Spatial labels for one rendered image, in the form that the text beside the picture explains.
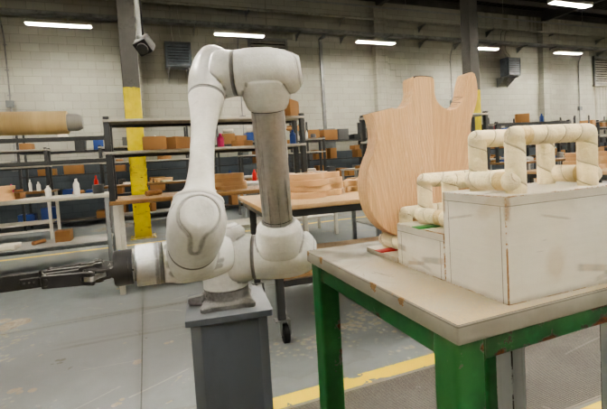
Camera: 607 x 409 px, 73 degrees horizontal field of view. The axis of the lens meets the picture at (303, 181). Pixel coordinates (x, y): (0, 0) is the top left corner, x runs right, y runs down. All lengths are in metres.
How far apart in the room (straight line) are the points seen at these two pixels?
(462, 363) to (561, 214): 0.30
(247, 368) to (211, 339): 0.16
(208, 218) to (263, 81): 0.54
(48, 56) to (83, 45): 0.85
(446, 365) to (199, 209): 0.47
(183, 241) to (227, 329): 0.69
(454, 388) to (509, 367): 0.69
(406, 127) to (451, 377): 0.57
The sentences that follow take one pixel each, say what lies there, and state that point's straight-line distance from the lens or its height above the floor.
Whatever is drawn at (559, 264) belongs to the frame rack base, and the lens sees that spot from 0.80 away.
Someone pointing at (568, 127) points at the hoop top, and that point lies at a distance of 0.82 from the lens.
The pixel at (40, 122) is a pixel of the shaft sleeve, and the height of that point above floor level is 1.25.
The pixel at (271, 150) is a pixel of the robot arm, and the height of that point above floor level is 1.21.
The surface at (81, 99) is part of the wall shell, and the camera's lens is 11.88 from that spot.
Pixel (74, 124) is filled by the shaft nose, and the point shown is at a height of 1.25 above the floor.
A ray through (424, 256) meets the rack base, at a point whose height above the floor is 0.97.
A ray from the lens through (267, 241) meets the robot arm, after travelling 1.33.
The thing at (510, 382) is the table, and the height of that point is 0.52.
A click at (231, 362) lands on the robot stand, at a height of 0.54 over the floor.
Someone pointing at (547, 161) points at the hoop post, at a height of 1.15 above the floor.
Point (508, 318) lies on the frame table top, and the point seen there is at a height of 0.92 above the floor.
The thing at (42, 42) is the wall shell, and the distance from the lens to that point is 12.28.
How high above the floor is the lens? 1.18
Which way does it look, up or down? 3 degrees down
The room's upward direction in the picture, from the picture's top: 3 degrees counter-clockwise
